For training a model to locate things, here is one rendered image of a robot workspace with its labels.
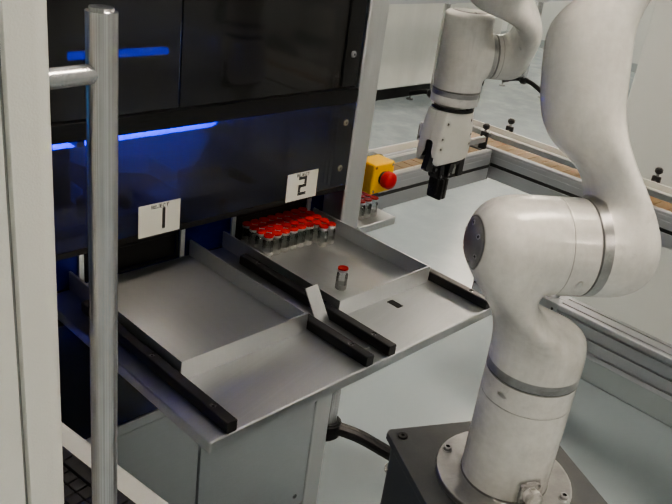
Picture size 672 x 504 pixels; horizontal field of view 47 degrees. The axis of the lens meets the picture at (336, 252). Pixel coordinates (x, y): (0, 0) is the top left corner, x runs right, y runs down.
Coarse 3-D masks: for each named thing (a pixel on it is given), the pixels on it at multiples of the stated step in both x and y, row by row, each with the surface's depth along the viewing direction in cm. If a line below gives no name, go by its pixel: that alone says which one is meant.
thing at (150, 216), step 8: (176, 200) 137; (144, 208) 133; (152, 208) 134; (160, 208) 135; (168, 208) 137; (176, 208) 138; (144, 216) 134; (152, 216) 135; (160, 216) 136; (168, 216) 137; (176, 216) 139; (144, 224) 134; (152, 224) 135; (160, 224) 137; (168, 224) 138; (176, 224) 139; (144, 232) 135; (152, 232) 136; (160, 232) 137
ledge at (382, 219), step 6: (378, 210) 190; (378, 216) 186; (384, 216) 187; (390, 216) 187; (360, 222) 182; (366, 222) 182; (372, 222) 182; (378, 222) 183; (384, 222) 185; (390, 222) 187; (360, 228) 179; (366, 228) 181; (372, 228) 182; (378, 228) 184
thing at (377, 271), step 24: (240, 240) 157; (336, 240) 170; (360, 240) 168; (288, 264) 157; (312, 264) 158; (336, 264) 160; (360, 264) 161; (384, 264) 162; (408, 264) 160; (360, 288) 151; (384, 288) 148; (408, 288) 154
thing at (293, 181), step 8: (288, 176) 155; (296, 176) 157; (312, 176) 160; (288, 184) 156; (296, 184) 158; (312, 184) 161; (288, 192) 157; (296, 192) 159; (312, 192) 162; (288, 200) 158
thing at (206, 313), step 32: (192, 256) 155; (128, 288) 140; (160, 288) 142; (192, 288) 143; (224, 288) 145; (256, 288) 142; (128, 320) 125; (160, 320) 132; (192, 320) 133; (224, 320) 135; (256, 320) 136; (288, 320) 131; (160, 352) 120; (192, 352) 125; (224, 352) 122
